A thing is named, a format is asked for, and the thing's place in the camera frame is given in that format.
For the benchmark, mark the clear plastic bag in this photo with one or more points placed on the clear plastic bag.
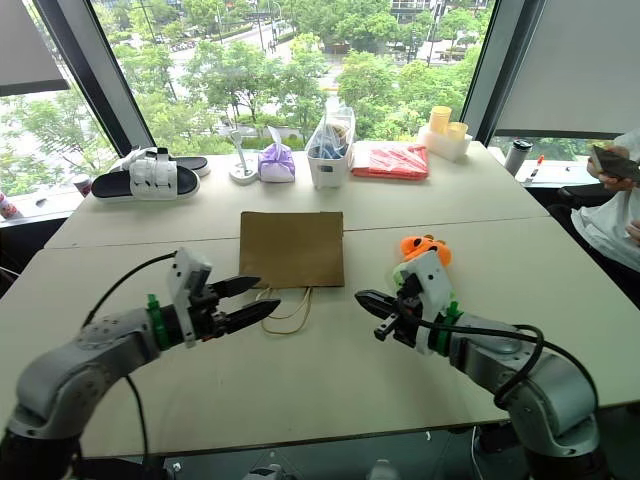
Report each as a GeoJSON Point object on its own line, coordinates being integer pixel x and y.
{"type": "Point", "coordinates": [332, 135]}

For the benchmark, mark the white storage bin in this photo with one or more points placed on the white storage bin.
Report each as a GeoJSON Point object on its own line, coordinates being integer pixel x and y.
{"type": "Point", "coordinates": [327, 167]}

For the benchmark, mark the black chair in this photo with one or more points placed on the black chair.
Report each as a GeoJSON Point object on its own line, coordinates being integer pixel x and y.
{"type": "Point", "coordinates": [575, 200]}

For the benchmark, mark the red and white cup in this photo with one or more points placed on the red and white cup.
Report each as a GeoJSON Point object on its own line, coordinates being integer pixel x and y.
{"type": "Point", "coordinates": [83, 186]}

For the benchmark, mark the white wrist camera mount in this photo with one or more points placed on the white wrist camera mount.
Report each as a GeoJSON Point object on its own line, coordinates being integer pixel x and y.
{"type": "Point", "coordinates": [182, 270]}
{"type": "Point", "coordinates": [434, 280]}

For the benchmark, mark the white tumbler with black lid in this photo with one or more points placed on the white tumbler with black lid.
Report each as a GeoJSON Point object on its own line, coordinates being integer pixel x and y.
{"type": "Point", "coordinates": [516, 159]}

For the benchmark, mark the tall yellow cup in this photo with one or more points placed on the tall yellow cup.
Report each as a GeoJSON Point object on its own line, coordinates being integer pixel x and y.
{"type": "Point", "coordinates": [440, 120]}

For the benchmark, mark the person's bare hand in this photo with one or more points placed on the person's bare hand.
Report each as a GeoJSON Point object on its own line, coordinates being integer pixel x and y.
{"type": "Point", "coordinates": [634, 232]}

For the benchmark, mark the person's hand holding phone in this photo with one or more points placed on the person's hand holding phone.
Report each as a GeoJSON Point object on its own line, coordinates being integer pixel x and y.
{"type": "Point", "coordinates": [617, 183]}

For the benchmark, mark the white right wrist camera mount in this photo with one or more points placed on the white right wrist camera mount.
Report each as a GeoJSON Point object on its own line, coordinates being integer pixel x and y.
{"type": "Point", "coordinates": [434, 280]}

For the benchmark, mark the dark smartphone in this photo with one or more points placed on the dark smartphone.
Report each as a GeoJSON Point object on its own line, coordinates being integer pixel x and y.
{"type": "Point", "coordinates": [615, 162]}

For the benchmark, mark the purple tied bag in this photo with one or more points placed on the purple tied bag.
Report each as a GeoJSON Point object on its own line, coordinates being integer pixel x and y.
{"type": "Point", "coordinates": [276, 162]}

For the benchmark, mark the grey window blind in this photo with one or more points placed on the grey window blind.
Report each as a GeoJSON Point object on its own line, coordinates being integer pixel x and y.
{"type": "Point", "coordinates": [27, 45]}
{"type": "Point", "coordinates": [570, 65]}

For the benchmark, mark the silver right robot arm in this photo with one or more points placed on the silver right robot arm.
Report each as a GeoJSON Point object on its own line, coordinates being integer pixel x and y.
{"type": "Point", "coordinates": [540, 390]}

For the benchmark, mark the green right wrist clip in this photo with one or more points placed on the green right wrist clip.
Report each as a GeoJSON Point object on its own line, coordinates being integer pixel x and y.
{"type": "Point", "coordinates": [445, 330]}

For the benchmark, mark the green left wrist clip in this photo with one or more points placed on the green left wrist clip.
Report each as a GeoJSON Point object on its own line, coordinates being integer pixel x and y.
{"type": "Point", "coordinates": [156, 322]}

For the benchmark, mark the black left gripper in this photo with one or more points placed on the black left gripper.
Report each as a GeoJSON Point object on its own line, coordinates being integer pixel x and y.
{"type": "Point", "coordinates": [207, 315]}

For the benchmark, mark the green wrist clip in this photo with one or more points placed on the green wrist clip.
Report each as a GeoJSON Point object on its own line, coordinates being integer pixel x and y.
{"type": "Point", "coordinates": [445, 330]}
{"type": "Point", "coordinates": [156, 322]}

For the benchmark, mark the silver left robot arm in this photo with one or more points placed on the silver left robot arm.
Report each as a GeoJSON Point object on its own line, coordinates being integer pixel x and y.
{"type": "Point", "coordinates": [75, 365]}

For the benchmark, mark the marker with red cap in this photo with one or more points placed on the marker with red cap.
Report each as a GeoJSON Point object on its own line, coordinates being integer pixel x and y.
{"type": "Point", "coordinates": [535, 169]}

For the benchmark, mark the red and white can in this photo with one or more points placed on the red and white can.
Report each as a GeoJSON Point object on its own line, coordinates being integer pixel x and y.
{"type": "Point", "coordinates": [9, 206]}

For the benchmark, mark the brown paper bag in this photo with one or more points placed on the brown paper bag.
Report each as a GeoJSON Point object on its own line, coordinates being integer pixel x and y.
{"type": "Point", "coordinates": [292, 247]}

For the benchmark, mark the black and white slipper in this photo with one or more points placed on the black and white slipper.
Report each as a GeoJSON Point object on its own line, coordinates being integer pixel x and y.
{"type": "Point", "coordinates": [150, 180]}
{"type": "Point", "coordinates": [192, 164]}

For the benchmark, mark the red items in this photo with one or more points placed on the red items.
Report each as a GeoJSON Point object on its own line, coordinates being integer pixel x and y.
{"type": "Point", "coordinates": [392, 161]}

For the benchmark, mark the short yellow cup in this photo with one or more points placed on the short yellow cup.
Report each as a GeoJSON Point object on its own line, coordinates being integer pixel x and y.
{"type": "Point", "coordinates": [457, 132]}

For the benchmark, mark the white plastic tray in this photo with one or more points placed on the white plastic tray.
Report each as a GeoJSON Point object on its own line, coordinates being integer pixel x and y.
{"type": "Point", "coordinates": [442, 144]}

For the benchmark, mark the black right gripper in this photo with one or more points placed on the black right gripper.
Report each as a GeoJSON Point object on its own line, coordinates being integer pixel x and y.
{"type": "Point", "coordinates": [407, 312]}

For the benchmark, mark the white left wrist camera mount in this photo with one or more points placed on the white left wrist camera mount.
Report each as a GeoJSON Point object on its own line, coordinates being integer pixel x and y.
{"type": "Point", "coordinates": [182, 270]}

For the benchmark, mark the orange plush toy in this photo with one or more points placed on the orange plush toy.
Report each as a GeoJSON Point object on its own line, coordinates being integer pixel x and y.
{"type": "Point", "coordinates": [422, 246]}

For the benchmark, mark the small white stand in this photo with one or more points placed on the small white stand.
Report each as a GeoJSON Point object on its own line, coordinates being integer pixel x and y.
{"type": "Point", "coordinates": [243, 170]}

